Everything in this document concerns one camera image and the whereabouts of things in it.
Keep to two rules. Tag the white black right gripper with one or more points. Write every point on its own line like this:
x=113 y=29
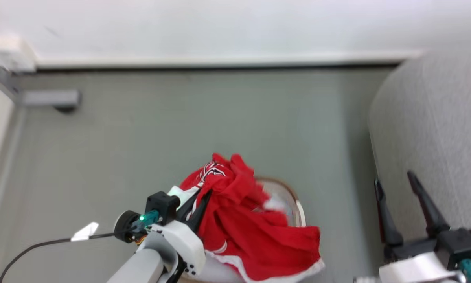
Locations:
x=420 y=263

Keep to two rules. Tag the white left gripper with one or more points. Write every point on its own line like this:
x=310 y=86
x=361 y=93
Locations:
x=180 y=239

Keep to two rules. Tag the red sports garment white trim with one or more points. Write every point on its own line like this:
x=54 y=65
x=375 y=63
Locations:
x=255 y=236

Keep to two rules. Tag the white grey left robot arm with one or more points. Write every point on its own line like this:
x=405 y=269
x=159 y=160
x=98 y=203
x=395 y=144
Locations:
x=139 y=269

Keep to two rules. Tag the white laundry basket wooden rim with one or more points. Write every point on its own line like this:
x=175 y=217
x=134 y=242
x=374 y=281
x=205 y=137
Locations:
x=292 y=200

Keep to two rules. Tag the grey fabric sofa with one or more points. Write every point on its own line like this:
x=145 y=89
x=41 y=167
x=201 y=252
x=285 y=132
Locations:
x=436 y=129

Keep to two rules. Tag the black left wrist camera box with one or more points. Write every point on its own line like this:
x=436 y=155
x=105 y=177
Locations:
x=162 y=204

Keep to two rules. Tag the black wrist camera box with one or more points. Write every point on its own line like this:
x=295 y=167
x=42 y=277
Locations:
x=460 y=241
x=162 y=204

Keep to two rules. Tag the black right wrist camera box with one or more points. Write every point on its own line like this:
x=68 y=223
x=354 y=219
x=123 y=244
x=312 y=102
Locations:
x=460 y=241

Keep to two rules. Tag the grey metal floor bracket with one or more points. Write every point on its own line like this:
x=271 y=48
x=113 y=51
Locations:
x=52 y=99

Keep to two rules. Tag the white wall box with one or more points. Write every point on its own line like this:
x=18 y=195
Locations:
x=9 y=53

